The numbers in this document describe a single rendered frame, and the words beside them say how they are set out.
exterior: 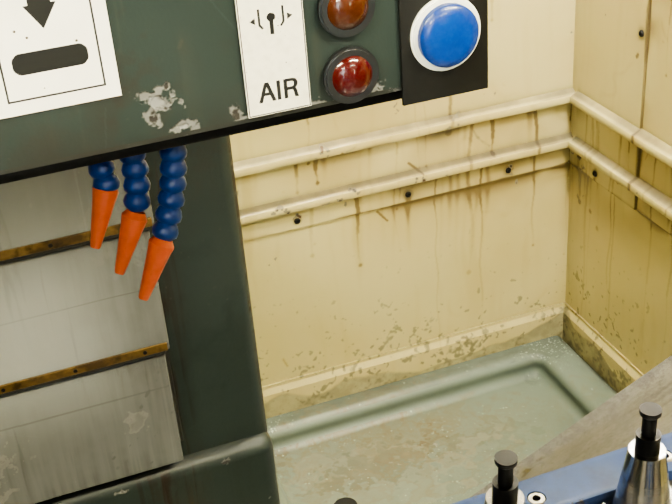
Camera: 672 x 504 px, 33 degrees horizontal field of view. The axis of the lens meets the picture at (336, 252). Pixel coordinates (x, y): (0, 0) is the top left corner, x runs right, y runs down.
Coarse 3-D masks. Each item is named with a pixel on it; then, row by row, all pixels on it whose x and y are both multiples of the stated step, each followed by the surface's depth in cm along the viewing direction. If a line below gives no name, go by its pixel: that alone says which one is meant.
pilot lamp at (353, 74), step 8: (352, 56) 51; (344, 64) 51; (352, 64) 51; (360, 64) 51; (368, 64) 51; (336, 72) 51; (344, 72) 51; (352, 72) 51; (360, 72) 51; (368, 72) 51; (336, 80) 51; (344, 80) 51; (352, 80) 51; (360, 80) 51; (368, 80) 51; (336, 88) 51; (344, 88) 51; (352, 88) 51; (360, 88) 51; (352, 96) 52
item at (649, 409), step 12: (648, 408) 75; (660, 408) 75; (648, 420) 75; (636, 432) 76; (648, 432) 76; (660, 432) 76; (636, 444) 76; (648, 444) 76; (660, 444) 76; (648, 456) 76
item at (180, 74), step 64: (128, 0) 46; (192, 0) 47; (384, 0) 51; (128, 64) 48; (192, 64) 49; (320, 64) 51; (384, 64) 52; (0, 128) 47; (64, 128) 48; (128, 128) 49; (192, 128) 50; (256, 128) 52
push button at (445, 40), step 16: (432, 16) 51; (448, 16) 51; (464, 16) 51; (432, 32) 51; (448, 32) 51; (464, 32) 52; (432, 48) 51; (448, 48) 52; (464, 48) 52; (448, 64) 52
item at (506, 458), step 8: (496, 456) 72; (504, 456) 72; (512, 456) 72; (496, 464) 72; (504, 464) 71; (512, 464) 71; (504, 472) 72; (512, 472) 72; (496, 480) 73; (504, 480) 72; (512, 480) 73; (496, 488) 73; (504, 488) 73; (512, 488) 72; (496, 496) 73; (504, 496) 73; (512, 496) 73
